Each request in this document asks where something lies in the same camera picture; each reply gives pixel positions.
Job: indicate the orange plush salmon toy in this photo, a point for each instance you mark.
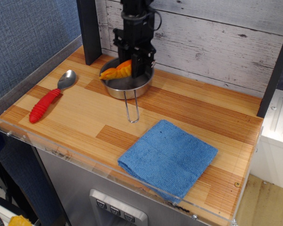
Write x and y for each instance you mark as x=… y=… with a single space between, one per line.
x=121 y=71

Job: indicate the dark shelf post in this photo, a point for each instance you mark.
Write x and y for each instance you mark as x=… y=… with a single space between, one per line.
x=89 y=30
x=272 y=85

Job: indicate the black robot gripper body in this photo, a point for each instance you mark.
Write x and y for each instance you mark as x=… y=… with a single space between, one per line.
x=137 y=32

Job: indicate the clear acrylic table guard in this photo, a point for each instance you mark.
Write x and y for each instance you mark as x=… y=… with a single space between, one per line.
x=88 y=127

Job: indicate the dark left shelf post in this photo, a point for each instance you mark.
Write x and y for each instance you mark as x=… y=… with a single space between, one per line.
x=89 y=30

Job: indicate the white appliance at right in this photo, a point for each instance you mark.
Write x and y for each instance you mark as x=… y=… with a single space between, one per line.
x=267 y=163

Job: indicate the blue folded cloth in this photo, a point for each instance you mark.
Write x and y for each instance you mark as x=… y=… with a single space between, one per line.
x=168 y=159

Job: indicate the silver button control panel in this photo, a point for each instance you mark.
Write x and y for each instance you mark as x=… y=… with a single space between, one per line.
x=110 y=211

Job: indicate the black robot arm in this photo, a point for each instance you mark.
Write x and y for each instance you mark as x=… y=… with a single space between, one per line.
x=136 y=7

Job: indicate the red handled metal spoon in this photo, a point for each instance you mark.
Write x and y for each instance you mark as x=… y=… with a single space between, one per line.
x=66 y=80

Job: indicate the black yellow object bottom left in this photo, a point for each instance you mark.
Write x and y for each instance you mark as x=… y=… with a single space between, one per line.
x=17 y=221

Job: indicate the dark right shelf post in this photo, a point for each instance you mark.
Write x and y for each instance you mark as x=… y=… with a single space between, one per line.
x=272 y=85

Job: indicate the stainless steel cabinet front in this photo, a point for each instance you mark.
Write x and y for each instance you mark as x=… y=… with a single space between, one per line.
x=73 y=183

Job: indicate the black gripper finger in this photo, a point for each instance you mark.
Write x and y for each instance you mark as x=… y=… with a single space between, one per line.
x=141 y=63
x=125 y=53

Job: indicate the stainless steel pot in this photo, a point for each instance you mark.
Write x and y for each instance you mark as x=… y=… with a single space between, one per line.
x=130 y=88

